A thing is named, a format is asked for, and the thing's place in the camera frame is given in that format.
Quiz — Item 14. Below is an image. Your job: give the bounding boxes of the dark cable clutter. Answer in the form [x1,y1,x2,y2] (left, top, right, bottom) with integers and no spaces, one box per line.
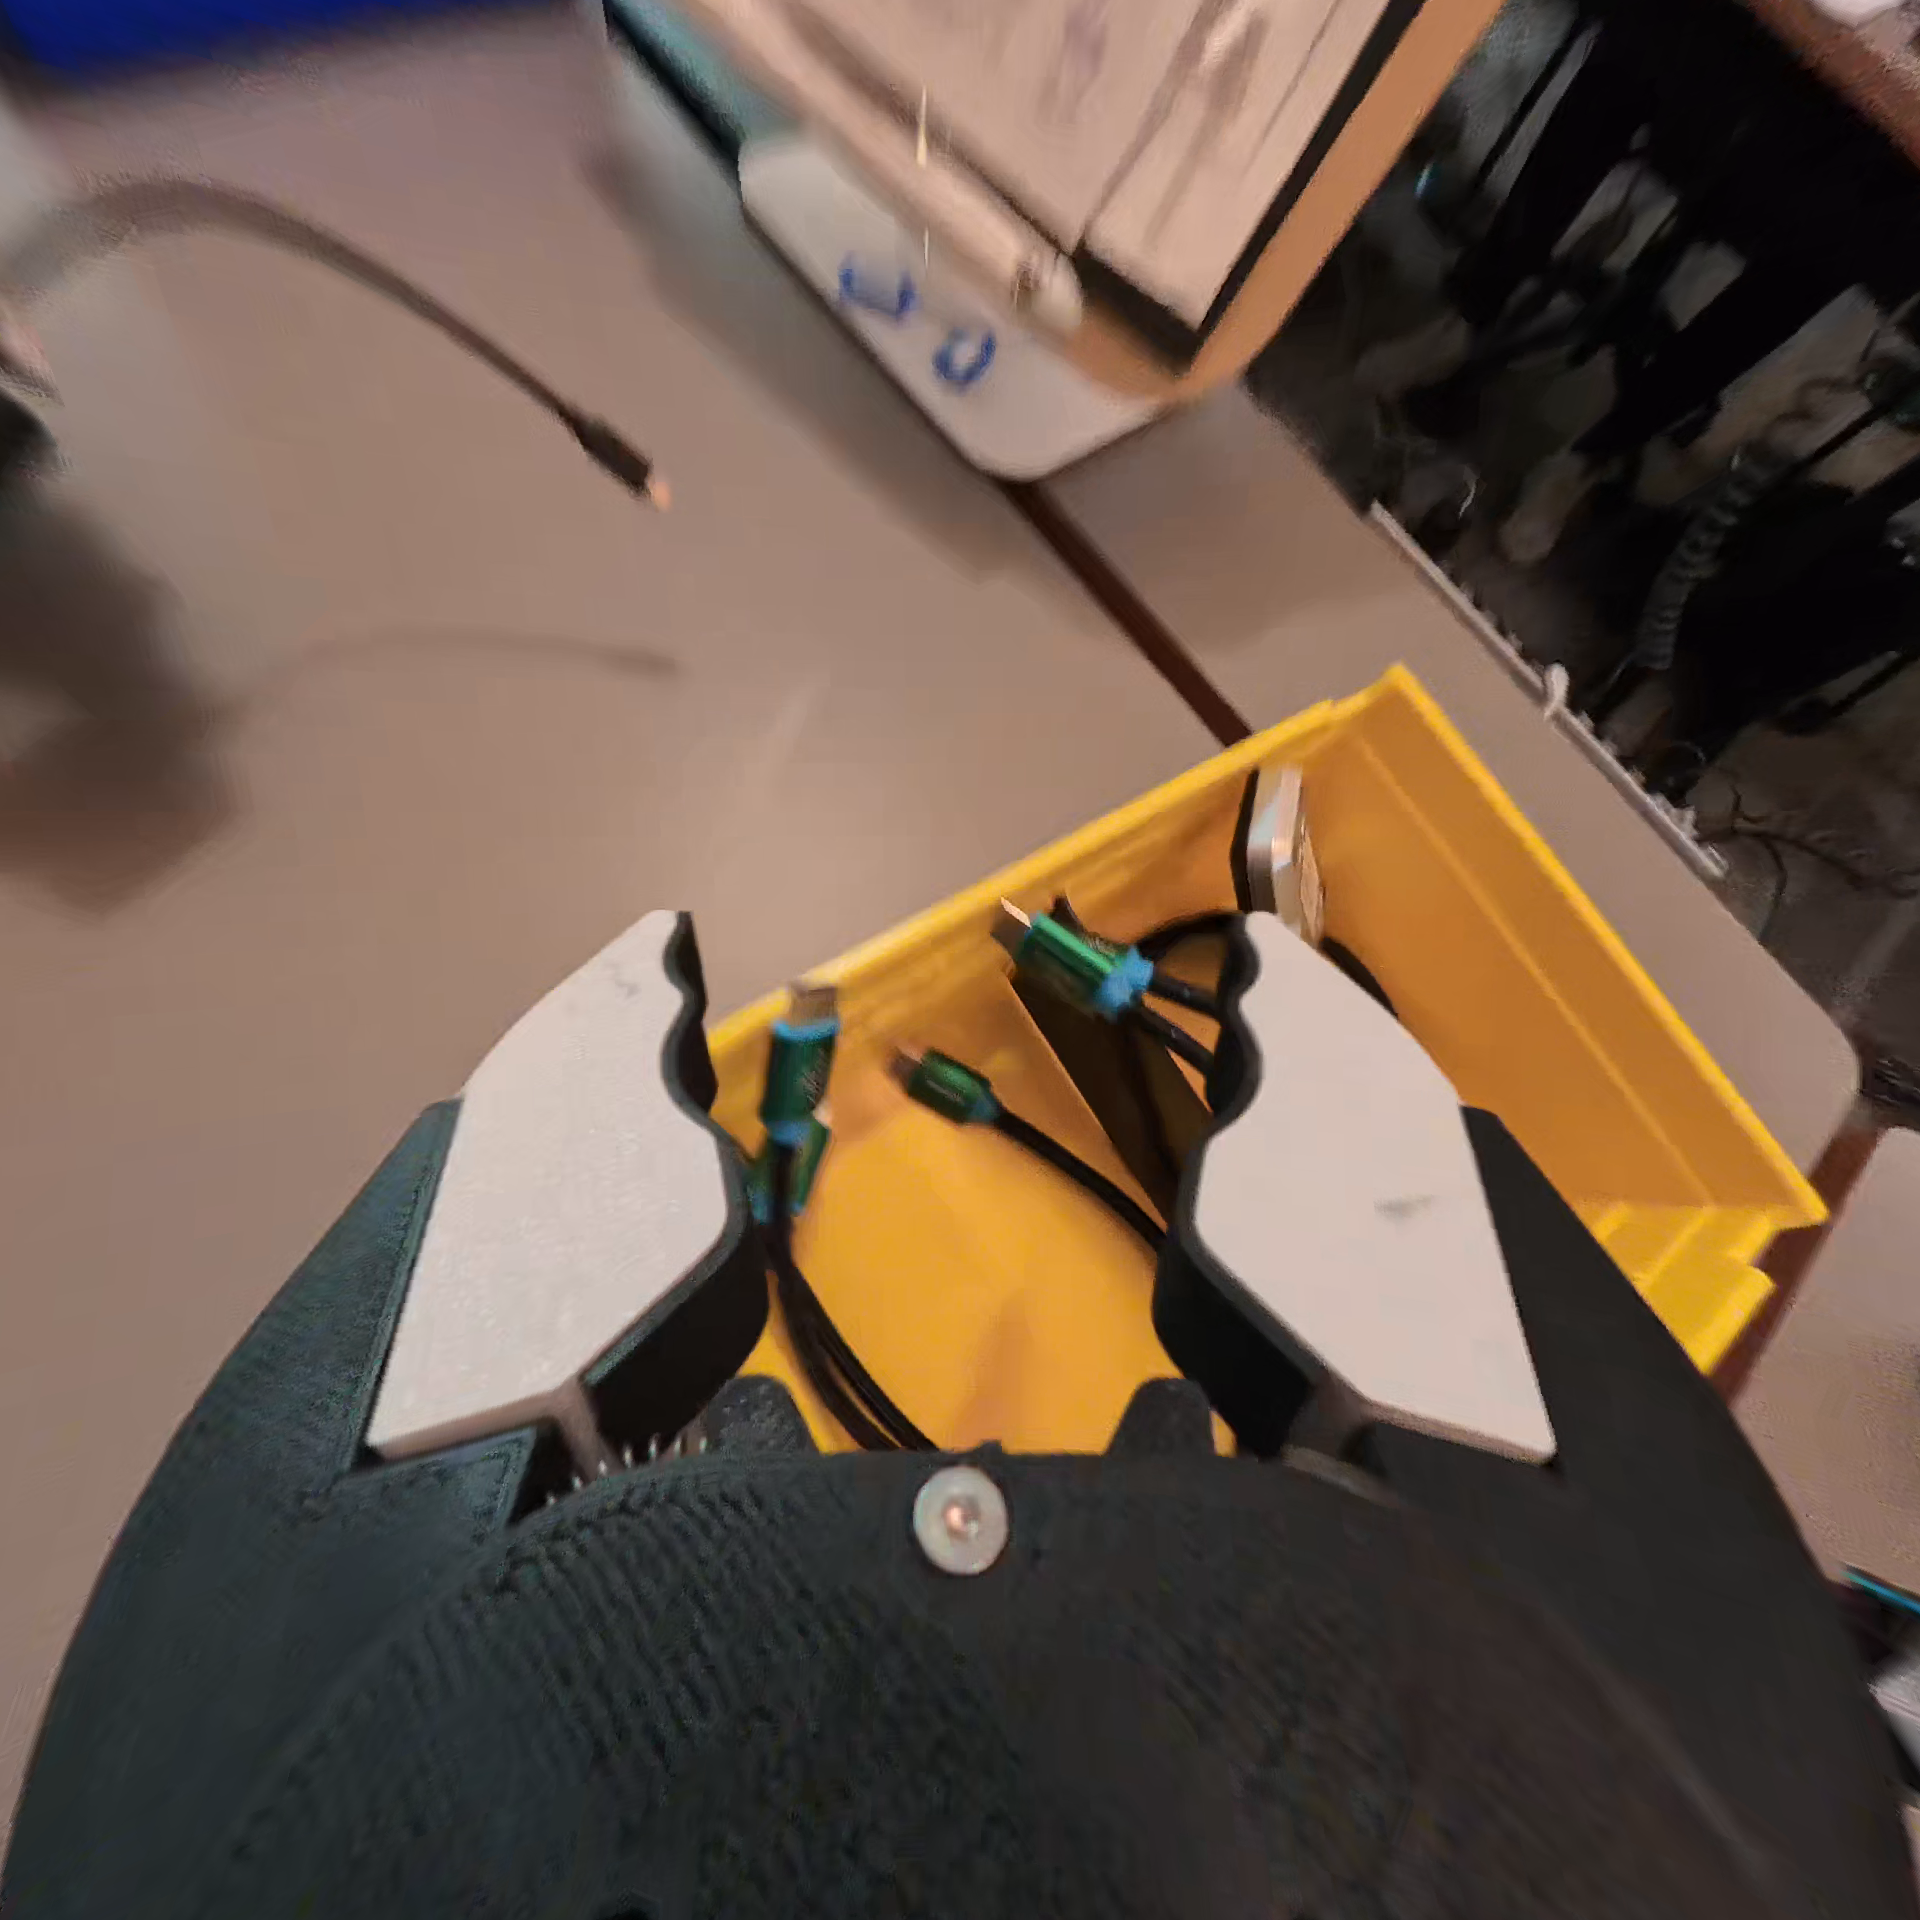
[1246,0,1920,962]

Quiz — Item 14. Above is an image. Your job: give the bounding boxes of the thin black cable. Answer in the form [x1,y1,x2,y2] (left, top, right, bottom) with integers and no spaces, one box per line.
[0,176,674,512]

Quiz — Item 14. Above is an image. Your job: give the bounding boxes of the white stand base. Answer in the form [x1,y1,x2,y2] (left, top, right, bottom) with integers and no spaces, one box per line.
[737,136,1192,484]

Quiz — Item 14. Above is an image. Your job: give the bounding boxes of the yellow plastic bin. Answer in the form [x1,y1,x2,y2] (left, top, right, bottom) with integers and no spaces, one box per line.
[703,663,1833,1457]

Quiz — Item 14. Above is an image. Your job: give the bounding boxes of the black cable with green plug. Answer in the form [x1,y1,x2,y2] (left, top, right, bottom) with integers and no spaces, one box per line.
[756,978,849,1150]
[892,1042,1176,1256]
[744,1112,939,1454]
[993,896,1256,1074]

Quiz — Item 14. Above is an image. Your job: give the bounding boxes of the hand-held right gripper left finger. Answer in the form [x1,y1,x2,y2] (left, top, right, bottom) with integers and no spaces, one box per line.
[364,907,775,1480]

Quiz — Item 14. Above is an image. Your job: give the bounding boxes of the blue bin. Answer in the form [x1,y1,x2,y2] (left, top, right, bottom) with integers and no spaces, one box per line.
[0,0,601,71]

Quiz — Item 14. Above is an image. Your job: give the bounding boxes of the printed paper sheets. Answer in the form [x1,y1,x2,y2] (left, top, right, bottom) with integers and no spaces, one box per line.
[780,0,1419,330]

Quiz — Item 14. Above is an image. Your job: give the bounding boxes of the silver usb hub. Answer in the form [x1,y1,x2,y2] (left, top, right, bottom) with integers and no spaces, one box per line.
[1230,767,1331,951]

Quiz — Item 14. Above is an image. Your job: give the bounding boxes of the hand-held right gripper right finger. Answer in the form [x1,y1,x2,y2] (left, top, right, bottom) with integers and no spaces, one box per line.
[1152,910,1562,1471]

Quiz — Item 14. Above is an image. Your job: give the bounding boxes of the wooden document board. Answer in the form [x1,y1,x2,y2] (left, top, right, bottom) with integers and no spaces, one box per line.
[660,0,1508,404]

